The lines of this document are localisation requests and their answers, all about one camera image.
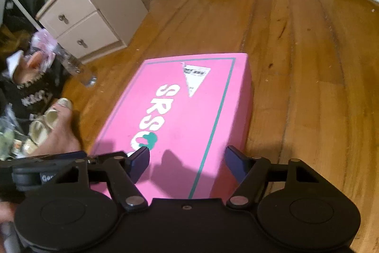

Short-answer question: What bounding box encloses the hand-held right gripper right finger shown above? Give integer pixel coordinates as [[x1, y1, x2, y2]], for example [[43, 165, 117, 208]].
[[224, 145, 323, 208]]

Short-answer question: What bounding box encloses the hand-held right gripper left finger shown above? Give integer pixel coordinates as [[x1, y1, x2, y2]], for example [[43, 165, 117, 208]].
[[54, 146, 150, 211]]

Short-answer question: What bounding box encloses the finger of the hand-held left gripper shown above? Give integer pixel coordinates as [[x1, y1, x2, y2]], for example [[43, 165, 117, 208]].
[[55, 150, 87, 160]]

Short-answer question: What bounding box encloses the person's left hand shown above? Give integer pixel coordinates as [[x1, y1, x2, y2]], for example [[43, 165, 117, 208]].
[[0, 201, 16, 223]]

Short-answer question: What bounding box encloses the person's bare foot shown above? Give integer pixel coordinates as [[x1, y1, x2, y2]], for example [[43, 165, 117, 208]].
[[38, 99, 83, 157]]

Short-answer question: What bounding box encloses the beige sandal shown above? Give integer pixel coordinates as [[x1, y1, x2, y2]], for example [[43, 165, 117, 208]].
[[29, 97, 74, 150]]

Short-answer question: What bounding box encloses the pink cardboard box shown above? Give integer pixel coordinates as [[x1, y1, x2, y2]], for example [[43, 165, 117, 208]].
[[89, 53, 255, 201]]

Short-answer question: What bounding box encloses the black printed clothing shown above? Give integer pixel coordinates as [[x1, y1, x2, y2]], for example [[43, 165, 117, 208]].
[[0, 59, 70, 123]]

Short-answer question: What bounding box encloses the clear plastic bottle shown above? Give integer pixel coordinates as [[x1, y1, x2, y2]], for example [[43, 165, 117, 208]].
[[56, 44, 98, 88]]

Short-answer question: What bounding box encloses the pink and clear packet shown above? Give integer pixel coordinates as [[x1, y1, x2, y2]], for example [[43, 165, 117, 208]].
[[25, 28, 60, 73]]

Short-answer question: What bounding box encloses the beige two-drawer cabinet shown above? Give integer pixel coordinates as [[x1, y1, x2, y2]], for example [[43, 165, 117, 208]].
[[36, 0, 149, 64]]

